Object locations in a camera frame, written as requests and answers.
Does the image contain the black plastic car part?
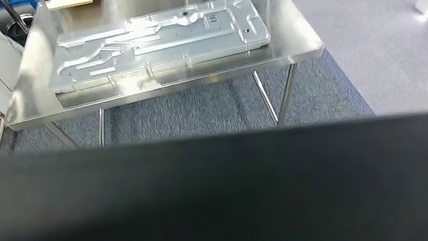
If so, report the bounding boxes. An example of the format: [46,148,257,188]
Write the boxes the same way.
[0,89,428,241]

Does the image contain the stainless steel workbench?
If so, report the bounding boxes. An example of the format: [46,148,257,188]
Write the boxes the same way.
[0,0,336,169]

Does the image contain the machined aluminium plate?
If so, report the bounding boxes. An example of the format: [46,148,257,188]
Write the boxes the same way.
[39,0,275,96]

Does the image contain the black pole stand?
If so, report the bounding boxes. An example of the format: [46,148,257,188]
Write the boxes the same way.
[0,0,38,44]

